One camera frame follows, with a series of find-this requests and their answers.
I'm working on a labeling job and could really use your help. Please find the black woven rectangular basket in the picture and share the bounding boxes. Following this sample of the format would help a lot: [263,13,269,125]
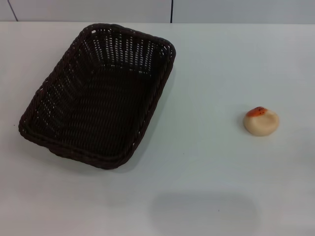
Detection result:
[18,23,177,170]

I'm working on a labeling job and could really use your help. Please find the round cream bun orange topping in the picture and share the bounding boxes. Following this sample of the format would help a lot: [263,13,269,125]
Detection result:
[243,106,280,136]

